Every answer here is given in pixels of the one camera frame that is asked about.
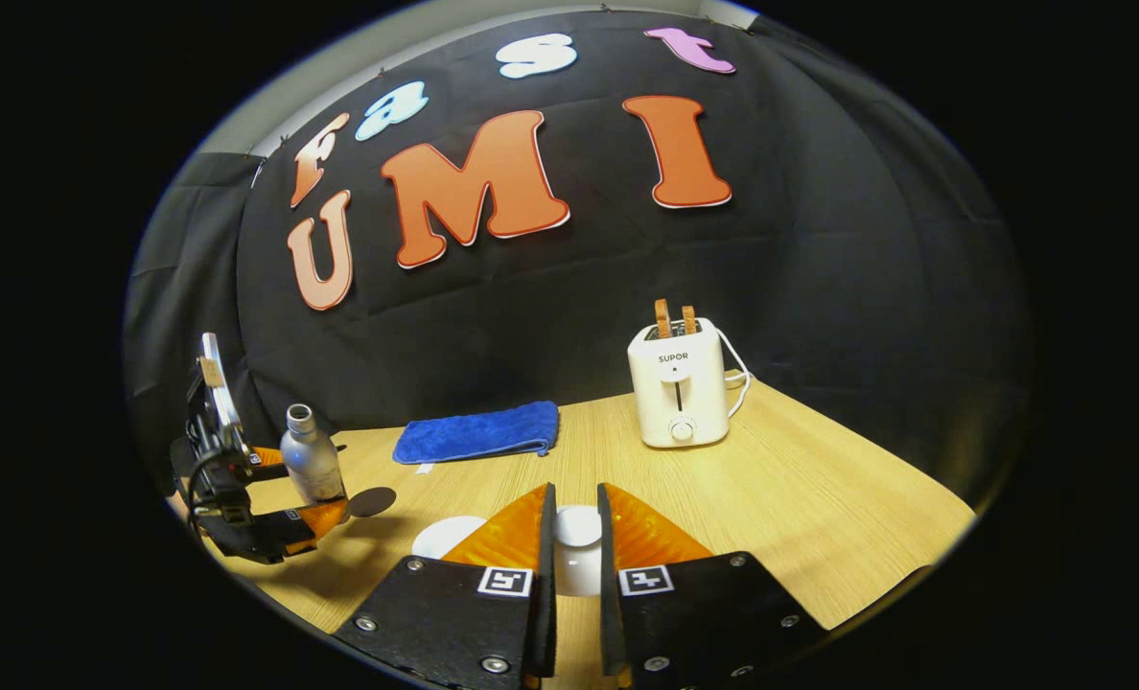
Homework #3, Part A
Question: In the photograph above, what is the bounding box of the blue towel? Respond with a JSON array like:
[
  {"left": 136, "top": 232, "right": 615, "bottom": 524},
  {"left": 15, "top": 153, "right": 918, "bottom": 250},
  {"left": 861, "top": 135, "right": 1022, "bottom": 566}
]
[{"left": 392, "top": 401, "right": 561, "bottom": 467}]

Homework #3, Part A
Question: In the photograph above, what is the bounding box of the white teacup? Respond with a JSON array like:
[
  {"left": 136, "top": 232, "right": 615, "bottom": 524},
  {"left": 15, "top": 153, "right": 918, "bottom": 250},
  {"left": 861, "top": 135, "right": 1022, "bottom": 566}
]
[{"left": 411, "top": 516, "right": 488, "bottom": 560}]

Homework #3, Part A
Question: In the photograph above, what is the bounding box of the white toaster cable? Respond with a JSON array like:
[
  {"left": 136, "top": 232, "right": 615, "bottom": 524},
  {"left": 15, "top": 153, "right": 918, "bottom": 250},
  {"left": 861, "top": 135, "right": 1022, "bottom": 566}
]
[{"left": 718, "top": 331, "right": 754, "bottom": 419}]

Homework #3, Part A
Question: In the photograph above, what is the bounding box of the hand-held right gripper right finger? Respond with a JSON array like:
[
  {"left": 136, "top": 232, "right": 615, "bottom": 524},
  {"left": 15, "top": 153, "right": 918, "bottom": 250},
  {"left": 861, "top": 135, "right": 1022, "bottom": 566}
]
[{"left": 596, "top": 481, "right": 831, "bottom": 690}]

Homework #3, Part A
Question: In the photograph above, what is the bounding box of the silver water bottle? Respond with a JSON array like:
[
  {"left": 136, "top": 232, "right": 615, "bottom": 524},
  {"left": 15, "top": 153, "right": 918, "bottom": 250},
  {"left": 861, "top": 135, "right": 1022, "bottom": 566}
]
[{"left": 280, "top": 403, "right": 347, "bottom": 506}]

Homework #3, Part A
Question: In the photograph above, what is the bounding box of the white toaster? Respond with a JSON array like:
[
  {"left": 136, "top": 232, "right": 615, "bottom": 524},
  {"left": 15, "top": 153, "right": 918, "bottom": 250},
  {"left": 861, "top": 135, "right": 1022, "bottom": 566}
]
[{"left": 627, "top": 318, "right": 730, "bottom": 449}]

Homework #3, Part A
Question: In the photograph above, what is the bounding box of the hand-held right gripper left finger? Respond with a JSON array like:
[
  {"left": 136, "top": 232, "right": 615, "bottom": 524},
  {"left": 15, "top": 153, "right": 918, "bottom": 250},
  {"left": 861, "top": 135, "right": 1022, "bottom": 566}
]
[{"left": 332, "top": 482, "right": 559, "bottom": 690}]

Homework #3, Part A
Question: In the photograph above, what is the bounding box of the black cable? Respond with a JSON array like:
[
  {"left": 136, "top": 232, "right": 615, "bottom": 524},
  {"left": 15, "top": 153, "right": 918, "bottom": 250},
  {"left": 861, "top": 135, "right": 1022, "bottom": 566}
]
[{"left": 184, "top": 446, "right": 244, "bottom": 523}]

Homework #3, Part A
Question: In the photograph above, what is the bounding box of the black backdrop cloth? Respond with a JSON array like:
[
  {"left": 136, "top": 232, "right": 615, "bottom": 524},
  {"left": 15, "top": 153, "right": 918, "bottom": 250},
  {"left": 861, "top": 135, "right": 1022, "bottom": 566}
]
[{"left": 124, "top": 10, "right": 1029, "bottom": 509}]

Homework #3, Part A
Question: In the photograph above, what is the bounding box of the white teacup lid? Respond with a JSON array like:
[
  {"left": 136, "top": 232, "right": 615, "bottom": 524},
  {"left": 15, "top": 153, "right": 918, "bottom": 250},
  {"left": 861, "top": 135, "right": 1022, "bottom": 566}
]
[{"left": 552, "top": 504, "right": 605, "bottom": 597}]

